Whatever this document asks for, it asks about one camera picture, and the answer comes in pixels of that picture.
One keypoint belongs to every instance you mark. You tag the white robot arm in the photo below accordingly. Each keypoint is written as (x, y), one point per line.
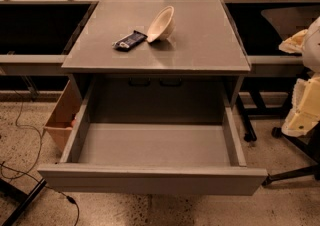
(311, 50)

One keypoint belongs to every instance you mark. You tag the cardboard box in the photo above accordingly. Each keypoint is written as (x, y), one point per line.
(60, 122)

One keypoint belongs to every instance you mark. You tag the white bowl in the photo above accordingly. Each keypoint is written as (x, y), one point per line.
(162, 26)

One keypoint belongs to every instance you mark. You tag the grey top drawer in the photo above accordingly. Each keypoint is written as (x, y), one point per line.
(154, 136)

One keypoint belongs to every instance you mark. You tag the black stand leg left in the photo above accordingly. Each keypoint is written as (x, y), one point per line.
(23, 199)

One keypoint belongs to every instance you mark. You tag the black chair base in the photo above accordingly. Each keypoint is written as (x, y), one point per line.
(298, 157)

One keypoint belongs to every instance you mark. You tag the grey drawer cabinet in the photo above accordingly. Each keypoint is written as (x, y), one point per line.
(157, 62)

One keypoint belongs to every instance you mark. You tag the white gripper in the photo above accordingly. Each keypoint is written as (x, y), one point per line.
(312, 51)

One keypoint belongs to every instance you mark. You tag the dark blue snack packet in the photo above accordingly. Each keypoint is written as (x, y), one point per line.
(130, 41)

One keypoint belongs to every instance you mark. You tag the black table leg with caster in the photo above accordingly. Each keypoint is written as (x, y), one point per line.
(249, 135)

